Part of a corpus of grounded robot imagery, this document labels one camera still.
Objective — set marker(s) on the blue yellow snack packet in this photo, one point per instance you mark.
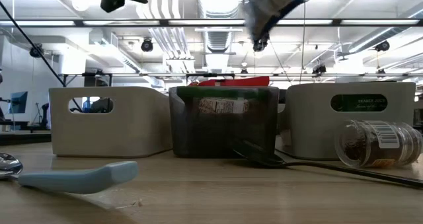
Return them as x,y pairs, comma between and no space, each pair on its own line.
267,6

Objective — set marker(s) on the small glass spice jar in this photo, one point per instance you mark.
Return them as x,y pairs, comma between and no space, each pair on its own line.
370,144

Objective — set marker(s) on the light grey plastic bin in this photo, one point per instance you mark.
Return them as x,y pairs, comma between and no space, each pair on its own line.
310,134
132,134

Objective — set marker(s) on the silver ventilation duct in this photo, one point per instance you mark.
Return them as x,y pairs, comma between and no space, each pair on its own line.
218,39

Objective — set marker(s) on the blue computer monitor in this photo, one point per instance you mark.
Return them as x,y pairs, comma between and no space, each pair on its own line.
19,101

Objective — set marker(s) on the dark grey plastic bin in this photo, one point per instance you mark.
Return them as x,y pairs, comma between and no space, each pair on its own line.
205,134

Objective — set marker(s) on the black spoon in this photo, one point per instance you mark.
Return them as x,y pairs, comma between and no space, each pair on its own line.
261,158

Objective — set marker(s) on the black horizontal rail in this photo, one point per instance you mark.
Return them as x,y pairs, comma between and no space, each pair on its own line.
211,74

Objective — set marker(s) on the yellow-lidded spice jar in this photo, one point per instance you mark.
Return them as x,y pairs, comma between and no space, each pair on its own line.
360,102

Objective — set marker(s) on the black aluminium table frame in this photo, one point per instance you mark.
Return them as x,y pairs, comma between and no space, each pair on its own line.
26,137

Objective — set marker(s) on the black linear light bar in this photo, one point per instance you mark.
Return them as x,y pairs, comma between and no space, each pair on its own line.
337,22

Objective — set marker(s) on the red and white packet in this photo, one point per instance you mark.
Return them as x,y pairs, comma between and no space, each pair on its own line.
238,82

